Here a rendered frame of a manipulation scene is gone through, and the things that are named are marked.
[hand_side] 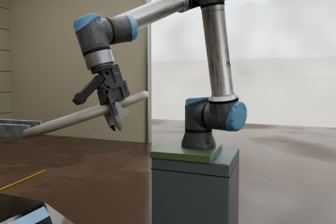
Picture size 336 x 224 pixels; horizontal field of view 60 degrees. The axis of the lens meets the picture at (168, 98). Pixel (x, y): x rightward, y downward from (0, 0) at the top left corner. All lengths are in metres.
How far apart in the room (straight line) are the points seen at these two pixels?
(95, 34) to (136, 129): 5.19
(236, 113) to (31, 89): 6.59
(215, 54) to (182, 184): 0.66
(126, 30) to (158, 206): 0.95
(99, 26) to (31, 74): 6.73
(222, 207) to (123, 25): 0.96
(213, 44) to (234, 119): 0.37
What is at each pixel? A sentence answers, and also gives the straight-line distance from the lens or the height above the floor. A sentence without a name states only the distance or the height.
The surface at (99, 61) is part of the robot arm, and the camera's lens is 0.93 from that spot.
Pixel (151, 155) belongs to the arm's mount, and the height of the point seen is 0.86.
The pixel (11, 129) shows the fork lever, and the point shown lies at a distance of 1.22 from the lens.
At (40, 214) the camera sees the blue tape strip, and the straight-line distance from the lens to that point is 1.11.
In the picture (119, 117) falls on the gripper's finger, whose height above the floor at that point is 1.13.
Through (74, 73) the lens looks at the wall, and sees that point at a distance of 6.82.
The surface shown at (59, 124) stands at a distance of 0.96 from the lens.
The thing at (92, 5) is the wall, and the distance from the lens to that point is 6.72.
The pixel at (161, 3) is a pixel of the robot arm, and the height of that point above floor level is 1.58.
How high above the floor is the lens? 1.24
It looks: 3 degrees down
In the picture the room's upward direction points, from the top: straight up
